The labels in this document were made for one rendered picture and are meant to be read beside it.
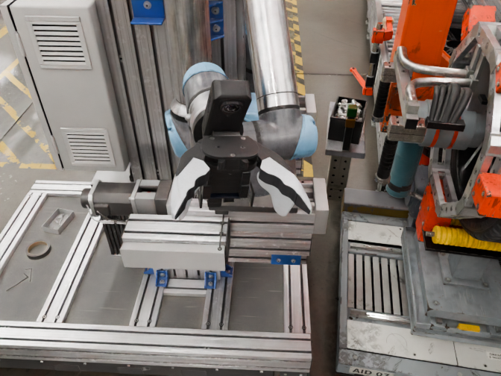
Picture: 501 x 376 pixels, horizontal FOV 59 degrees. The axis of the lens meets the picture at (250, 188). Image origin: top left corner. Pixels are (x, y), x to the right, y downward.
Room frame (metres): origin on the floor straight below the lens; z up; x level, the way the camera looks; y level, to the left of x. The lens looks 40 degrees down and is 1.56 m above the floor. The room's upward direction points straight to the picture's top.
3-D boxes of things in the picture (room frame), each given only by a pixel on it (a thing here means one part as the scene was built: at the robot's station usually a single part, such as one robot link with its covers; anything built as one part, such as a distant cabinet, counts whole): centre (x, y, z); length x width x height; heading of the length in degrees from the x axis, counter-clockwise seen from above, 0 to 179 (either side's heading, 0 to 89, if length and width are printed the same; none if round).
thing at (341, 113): (1.73, -0.44, 0.51); 0.20 x 0.14 x 0.13; 162
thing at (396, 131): (1.00, -0.41, 0.93); 0.09 x 0.05 x 0.05; 80
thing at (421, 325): (1.12, -0.81, 0.13); 0.50 x 0.36 x 0.10; 170
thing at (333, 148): (1.77, -0.45, 0.44); 0.43 x 0.17 x 0.03; 170
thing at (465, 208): (1.13, -0.64, 0.85); 0.54 x 0.07 x 0.54; 170
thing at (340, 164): (1.80, -0.45, 0.21); 0.10 x 0.10 x 0.42; 80
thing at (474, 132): (1.14, -0.57, 0.85); 0.21 x 0.14 x 0.14; 80
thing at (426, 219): (1.12, -0.68, 0.48); 0.16 x 0.12 x 0.17; 80
